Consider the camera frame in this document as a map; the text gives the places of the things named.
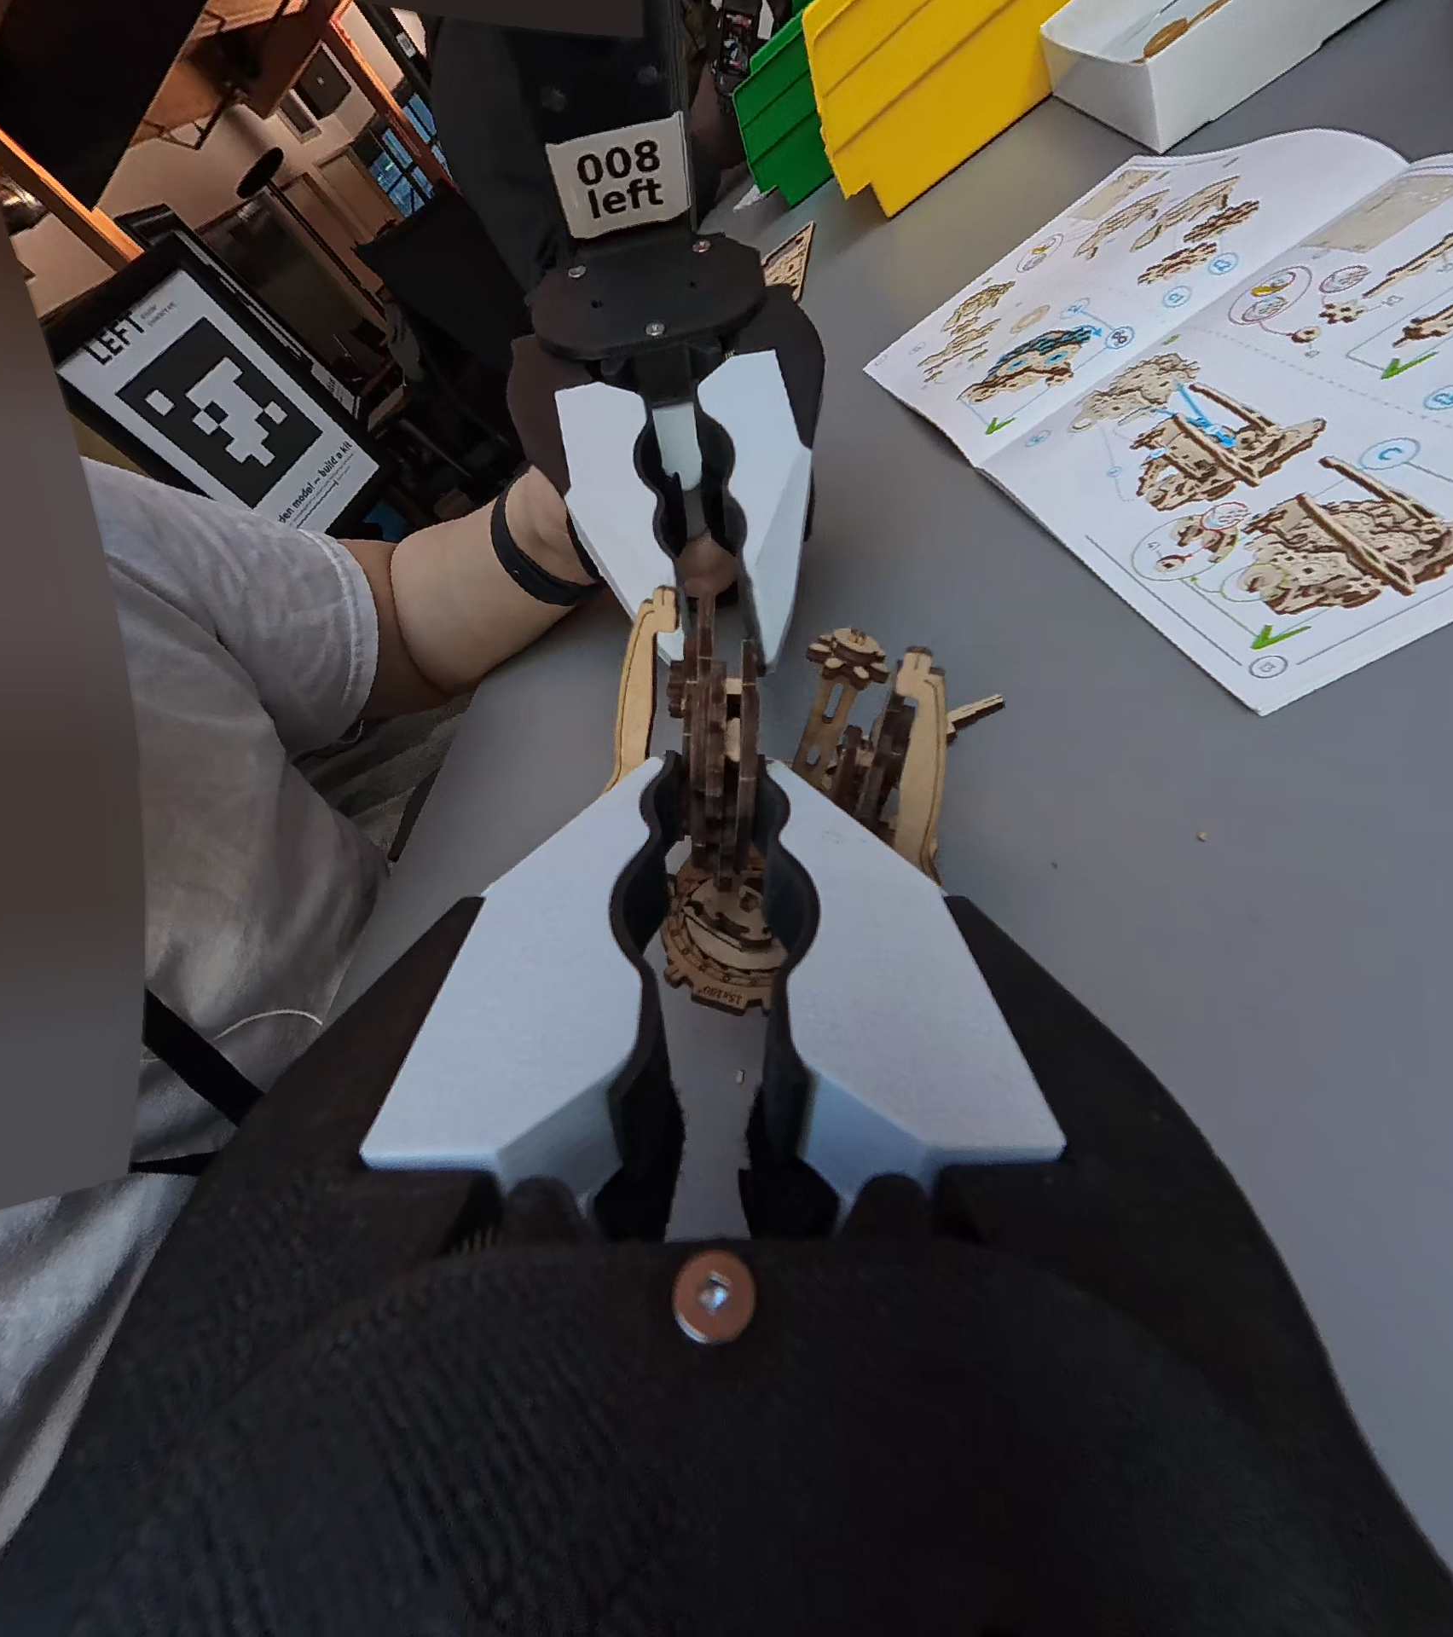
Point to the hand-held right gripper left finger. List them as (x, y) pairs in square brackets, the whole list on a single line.
[(508, 1024)]

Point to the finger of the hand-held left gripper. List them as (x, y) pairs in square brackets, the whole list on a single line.
[(771, 486), (606, 473)]

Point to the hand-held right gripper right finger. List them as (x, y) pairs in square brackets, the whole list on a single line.
[(918, 1024)]

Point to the wooden mechanical model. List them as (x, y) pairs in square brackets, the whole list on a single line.
[(861, 742)]

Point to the person's left forearm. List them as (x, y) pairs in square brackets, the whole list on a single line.
[(445, 614)]

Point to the laser-cut wooden parts sheet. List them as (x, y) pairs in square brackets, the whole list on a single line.
[(790, 256)]

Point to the person's left hand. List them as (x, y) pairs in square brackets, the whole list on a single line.
[(554, 538)]

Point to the black wristband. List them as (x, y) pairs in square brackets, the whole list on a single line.
[(515, 563)]

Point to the green plastic bin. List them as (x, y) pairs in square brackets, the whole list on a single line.
[(790, 115)]

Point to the yellow plastic bin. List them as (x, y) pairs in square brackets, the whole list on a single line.
[(918, 103)]

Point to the black framed marker sign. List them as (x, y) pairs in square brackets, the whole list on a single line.
[(227, 410)]

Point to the white cardboard box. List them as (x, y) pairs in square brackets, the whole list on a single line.
[(1136, 89)]

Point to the printed instruction booklet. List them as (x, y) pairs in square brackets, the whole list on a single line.
[(1315, 384)]

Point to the round wooden piece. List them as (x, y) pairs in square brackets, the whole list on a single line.
[(1172, 35)]

